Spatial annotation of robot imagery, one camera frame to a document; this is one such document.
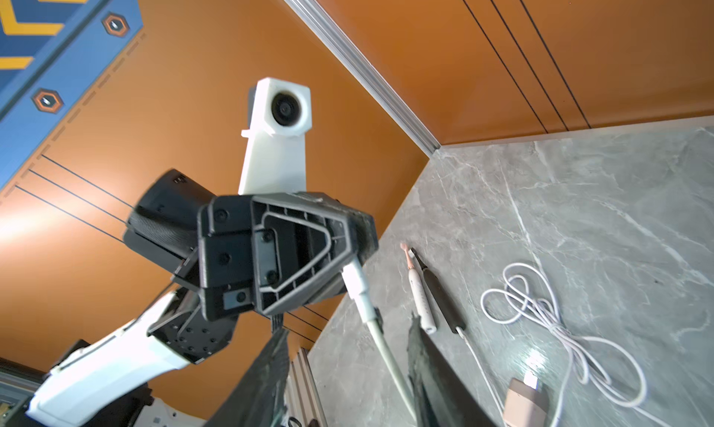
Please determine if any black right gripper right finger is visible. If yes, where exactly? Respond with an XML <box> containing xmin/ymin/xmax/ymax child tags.
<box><xmin>407</xmin><ymin>315</ymin><xmax>495</xmax><ymax>427</ymax></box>

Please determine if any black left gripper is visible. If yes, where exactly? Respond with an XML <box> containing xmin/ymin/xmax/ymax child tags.
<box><xmin>172</xmin><ymin>193</ymin><xmax>379</xmax><ymax>321</ymax></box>

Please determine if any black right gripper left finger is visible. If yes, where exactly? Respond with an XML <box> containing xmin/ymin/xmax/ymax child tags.
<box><xmin>205</xmin><ymin>328</ymin><xmax>290</xmax><ymax>427</ymax></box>

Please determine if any pink electric toothbrush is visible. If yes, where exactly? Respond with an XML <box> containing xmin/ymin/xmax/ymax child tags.
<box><xmin>400</xmin><ymin>242</ymin><xmax>437</xmax><ymax>335</ymax></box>

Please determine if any pink USB charger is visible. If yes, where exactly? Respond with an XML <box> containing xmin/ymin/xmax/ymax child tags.
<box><xmin>502</xmin><ymin>371</ymin><xmax>549</xmax><ymax>427</ymax></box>

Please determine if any white USB charging cable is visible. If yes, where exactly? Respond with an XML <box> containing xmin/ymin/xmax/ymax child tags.
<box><xmin>454</xmin><ymin>261</ymin><xmax>670</xmax><ymax>427</ymax></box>

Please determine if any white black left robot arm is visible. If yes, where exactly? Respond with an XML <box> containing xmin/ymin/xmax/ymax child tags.
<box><xmin>3</xmin><ymin>170</ymin><xmax>379</xmax><ymax>426</ymax></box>

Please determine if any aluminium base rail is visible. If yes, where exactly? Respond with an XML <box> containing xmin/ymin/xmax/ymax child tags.
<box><xmin>284</xmin><ymin>348</ymin><xmax>328</xmax><ymax>427</ymax></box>

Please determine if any aluminium corner post left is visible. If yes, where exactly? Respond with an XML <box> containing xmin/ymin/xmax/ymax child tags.
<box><xmin>283</xmin><ymin>0</ymin><xmax>441</xmax><ymax>157</ymax></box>

